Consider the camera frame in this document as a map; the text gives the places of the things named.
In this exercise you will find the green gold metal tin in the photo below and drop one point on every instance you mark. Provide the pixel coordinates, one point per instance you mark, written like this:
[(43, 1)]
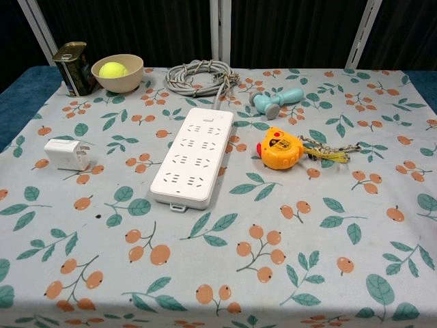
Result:
[(73, 75)]

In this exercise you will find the white wall charger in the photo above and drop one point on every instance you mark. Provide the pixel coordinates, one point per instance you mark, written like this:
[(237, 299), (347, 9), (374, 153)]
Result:
[(63, 153)]

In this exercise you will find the light blue massage roller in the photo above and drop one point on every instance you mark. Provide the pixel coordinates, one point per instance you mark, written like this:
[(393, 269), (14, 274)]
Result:
[(283, 97)]

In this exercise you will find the black pleated curtain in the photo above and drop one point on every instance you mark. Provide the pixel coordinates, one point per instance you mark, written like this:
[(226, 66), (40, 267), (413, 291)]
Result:
[(136, 27)]

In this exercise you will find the floral patterned tablecloth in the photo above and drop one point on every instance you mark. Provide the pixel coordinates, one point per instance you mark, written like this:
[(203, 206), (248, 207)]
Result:
[(239, 232)]

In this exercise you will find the white power strip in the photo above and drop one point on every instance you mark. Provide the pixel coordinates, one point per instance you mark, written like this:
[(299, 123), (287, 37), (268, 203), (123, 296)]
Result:
[(191, 164)]

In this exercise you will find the yellow tape measure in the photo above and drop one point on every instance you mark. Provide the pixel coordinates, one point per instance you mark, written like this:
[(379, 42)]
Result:
[(280, 153)]

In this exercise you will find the white metal frame post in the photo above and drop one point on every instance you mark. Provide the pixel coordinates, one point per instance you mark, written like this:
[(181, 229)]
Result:
[(37, 24), (220, 30), (363, 30)]

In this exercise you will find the beige bowl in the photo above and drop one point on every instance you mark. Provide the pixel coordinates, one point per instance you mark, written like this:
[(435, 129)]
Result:
[(119, 83)]

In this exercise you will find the yellow tennis ball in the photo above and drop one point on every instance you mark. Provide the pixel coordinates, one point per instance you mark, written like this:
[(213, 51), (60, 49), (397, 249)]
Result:
[(112, 70)]

